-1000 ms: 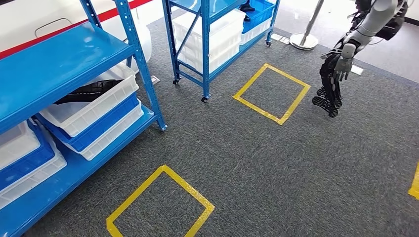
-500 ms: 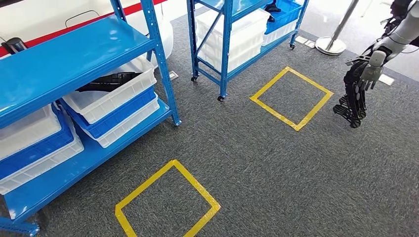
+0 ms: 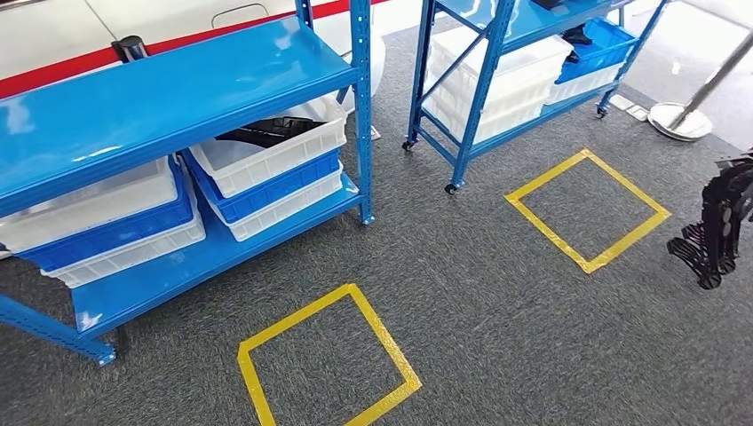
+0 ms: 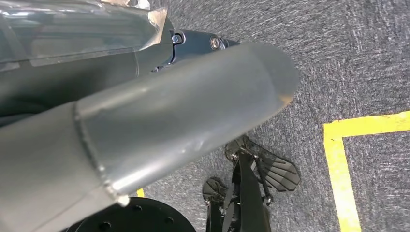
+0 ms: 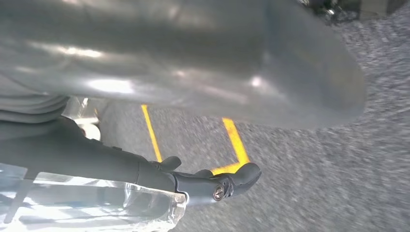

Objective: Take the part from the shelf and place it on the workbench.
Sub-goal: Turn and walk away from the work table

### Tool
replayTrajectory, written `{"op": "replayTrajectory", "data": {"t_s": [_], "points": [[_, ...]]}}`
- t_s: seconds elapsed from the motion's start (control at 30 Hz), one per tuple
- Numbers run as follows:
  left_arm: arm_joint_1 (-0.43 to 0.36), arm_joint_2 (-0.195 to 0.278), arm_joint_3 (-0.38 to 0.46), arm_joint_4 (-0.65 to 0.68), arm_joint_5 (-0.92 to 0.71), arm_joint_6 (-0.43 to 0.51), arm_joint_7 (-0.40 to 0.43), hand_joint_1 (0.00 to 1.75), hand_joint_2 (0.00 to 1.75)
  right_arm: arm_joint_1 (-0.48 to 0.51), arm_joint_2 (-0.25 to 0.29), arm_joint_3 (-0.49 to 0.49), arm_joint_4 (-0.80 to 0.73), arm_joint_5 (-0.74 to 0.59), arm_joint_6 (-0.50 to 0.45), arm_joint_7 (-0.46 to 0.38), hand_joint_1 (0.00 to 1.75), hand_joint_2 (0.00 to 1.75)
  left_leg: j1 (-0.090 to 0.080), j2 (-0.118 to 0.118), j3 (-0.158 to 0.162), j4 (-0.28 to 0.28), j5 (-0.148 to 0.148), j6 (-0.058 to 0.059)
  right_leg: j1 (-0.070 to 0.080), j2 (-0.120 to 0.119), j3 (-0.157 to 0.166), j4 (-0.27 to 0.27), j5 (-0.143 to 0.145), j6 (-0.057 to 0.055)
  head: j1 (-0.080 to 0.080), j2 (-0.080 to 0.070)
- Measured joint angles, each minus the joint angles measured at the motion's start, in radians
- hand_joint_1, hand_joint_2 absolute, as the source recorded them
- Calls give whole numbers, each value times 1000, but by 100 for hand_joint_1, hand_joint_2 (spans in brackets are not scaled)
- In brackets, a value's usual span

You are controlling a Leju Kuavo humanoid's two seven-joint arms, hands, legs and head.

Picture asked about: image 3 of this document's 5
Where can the curved black plastic part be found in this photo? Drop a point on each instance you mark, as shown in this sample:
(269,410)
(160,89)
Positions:
(270,130)

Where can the blue metal shelf rack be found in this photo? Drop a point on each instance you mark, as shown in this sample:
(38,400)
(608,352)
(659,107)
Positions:
(147,100)
(488,76)

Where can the small black plastic part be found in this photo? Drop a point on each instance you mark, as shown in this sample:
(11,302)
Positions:
(547,3)
(576,41)

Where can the white floor plate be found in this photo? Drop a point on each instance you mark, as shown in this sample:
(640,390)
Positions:
(620,101)
(637,112)

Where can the black robot leg frame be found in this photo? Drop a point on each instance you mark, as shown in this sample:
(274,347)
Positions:
(718,223)

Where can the large white plastic bin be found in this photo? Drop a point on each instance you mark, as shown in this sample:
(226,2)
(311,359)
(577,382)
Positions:
(517,76)

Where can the yellow floor tape square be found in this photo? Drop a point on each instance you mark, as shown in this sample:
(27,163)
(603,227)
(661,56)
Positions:
(623,182)
(382,347)

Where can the black barrier post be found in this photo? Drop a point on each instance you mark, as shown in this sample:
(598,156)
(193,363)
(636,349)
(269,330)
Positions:
(129,48)

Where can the steel stanchion post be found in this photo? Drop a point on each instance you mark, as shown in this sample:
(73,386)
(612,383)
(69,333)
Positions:
(682,120)

